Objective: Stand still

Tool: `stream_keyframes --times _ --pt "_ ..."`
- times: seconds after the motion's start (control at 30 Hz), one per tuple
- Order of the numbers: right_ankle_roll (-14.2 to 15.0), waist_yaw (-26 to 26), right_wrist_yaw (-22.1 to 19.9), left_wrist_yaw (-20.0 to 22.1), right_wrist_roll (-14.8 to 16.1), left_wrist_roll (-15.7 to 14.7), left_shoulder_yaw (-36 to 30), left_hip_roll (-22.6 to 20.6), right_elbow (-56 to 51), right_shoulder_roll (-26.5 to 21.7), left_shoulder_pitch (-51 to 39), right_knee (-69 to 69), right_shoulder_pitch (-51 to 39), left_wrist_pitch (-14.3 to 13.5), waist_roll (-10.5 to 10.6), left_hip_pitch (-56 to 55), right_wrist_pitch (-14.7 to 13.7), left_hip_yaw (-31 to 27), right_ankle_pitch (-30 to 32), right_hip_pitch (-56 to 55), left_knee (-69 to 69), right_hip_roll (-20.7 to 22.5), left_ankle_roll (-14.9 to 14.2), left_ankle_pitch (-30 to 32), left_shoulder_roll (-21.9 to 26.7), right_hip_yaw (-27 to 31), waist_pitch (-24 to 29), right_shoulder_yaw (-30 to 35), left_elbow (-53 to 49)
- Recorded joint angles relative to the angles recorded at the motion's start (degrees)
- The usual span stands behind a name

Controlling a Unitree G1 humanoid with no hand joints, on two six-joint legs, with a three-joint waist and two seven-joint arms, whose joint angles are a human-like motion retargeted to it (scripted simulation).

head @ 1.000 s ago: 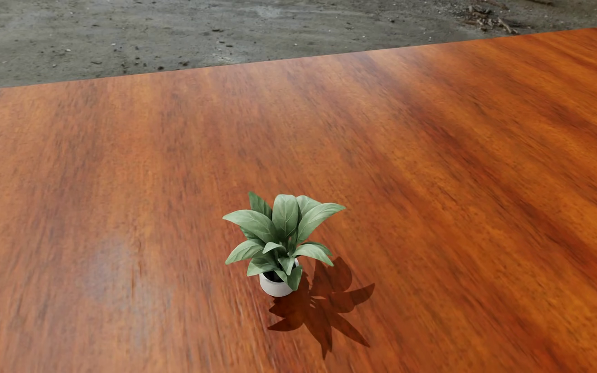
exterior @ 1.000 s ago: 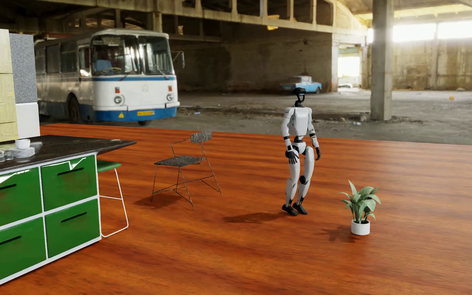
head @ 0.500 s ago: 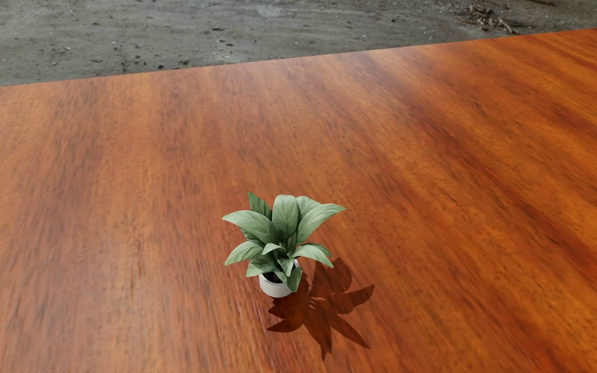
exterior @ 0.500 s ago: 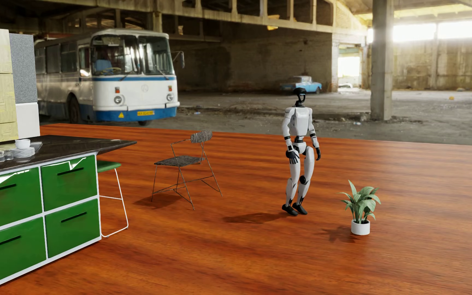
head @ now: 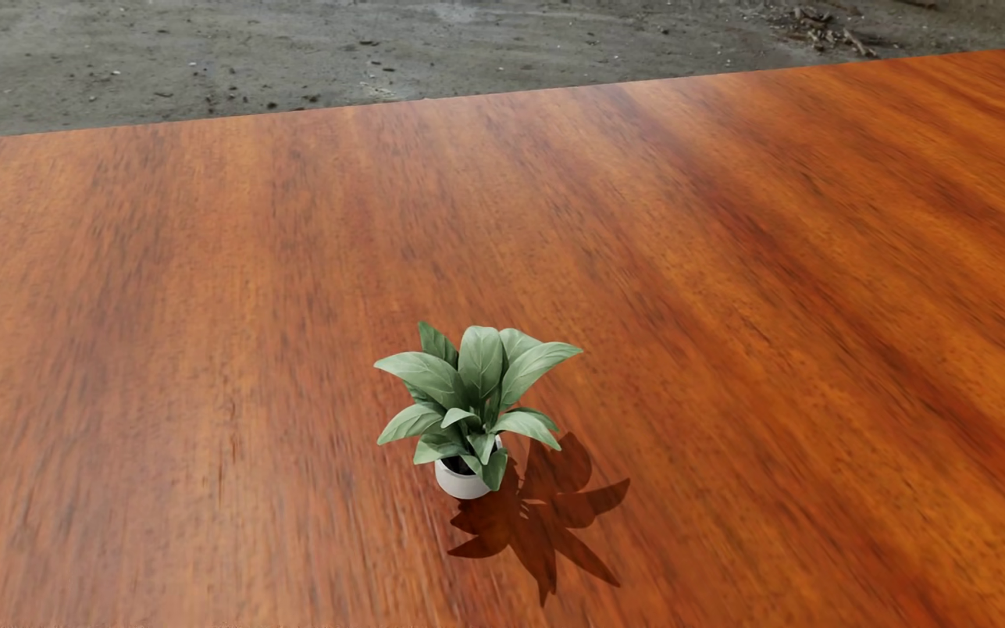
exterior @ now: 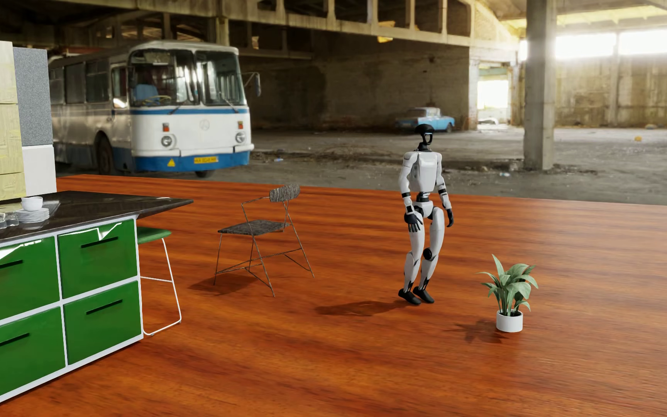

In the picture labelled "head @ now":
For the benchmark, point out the green potted plant white pot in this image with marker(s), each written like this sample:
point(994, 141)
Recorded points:
point(478, 384)

